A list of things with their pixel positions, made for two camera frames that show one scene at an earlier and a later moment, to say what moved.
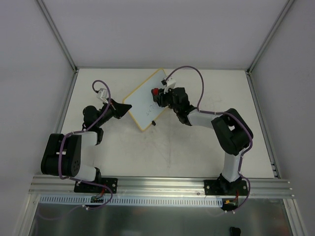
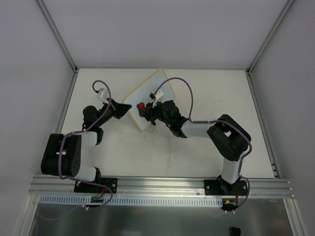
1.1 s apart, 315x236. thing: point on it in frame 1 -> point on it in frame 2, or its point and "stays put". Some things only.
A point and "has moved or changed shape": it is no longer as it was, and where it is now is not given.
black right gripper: (165, 99) -> (150, 112)
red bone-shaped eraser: (155, 91) has moved or changed shape
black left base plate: (111, 183) stays put
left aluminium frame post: (58, 35) stays put
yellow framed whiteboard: (144, 110) stays put
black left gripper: (115, 110) stays put
